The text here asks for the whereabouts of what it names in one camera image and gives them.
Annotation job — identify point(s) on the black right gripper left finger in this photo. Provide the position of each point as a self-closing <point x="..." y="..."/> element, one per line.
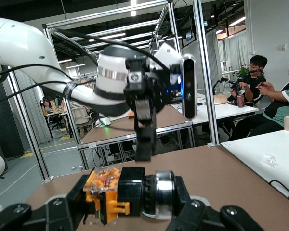
<point x="50" y="216"/>

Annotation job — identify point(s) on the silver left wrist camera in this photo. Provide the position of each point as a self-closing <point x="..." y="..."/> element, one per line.
<point x="189" y="91"/>

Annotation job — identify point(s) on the dark grey partition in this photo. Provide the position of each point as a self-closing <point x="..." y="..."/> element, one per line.
<point x="4" y="120"/>

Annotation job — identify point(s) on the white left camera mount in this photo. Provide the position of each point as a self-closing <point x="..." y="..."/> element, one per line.
<point x="167" y="54"/>

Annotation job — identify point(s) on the seated person striped shirt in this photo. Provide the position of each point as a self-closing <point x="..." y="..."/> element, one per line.
<point x="79" y="106"/>

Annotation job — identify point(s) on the ceiling light strip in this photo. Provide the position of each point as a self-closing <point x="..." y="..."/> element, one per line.
<point x="133" y="7"/>
<point x="236" y="21"/>

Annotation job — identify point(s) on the grey office chair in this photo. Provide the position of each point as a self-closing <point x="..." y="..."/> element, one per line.
<point x="80" y="119"/>

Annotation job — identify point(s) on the person green white shirt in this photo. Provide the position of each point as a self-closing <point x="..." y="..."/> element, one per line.
<point x="279" y="110"/>

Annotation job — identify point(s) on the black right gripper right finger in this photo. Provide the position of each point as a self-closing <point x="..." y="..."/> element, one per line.
<point x="197" y="216"/>

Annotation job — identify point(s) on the aluminium frame workstation brown top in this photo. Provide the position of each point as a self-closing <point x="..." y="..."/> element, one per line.
<point x="173" y="129"/>

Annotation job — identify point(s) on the dark red soda can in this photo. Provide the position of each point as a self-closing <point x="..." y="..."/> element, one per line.
<point x="240" y="101"/>

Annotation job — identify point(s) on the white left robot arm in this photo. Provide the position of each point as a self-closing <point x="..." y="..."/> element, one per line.
<point x="21" y="43"/>

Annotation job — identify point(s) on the white curtain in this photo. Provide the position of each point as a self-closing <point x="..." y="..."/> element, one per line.
<point x="213" y="60"/>

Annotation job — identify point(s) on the person glasses black shirt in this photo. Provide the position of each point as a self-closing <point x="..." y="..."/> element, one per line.
<point x="258" y="63"/>

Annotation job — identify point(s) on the aluminium profile cell frame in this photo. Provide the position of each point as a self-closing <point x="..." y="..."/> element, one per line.
<point x="207" y="96"/>

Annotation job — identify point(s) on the clear plastic piece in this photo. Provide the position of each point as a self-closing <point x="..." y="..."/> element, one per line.
<point x="269" y="160"/>

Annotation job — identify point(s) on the distant seated person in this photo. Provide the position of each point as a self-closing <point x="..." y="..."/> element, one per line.
<point x="47" y="106"/>

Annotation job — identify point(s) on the orange push-button switch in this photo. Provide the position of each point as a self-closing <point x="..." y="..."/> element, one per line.
<point x="130" y="187"/>

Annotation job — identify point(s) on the white robot base green light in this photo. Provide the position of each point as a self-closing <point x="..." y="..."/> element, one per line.
<point x="105" y="120"/>

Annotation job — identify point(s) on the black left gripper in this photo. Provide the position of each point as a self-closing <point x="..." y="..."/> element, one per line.
<point x="156" y="89"/>

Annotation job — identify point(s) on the green potted plant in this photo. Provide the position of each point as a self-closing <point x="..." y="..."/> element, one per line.
<point x="243" y="71"/>

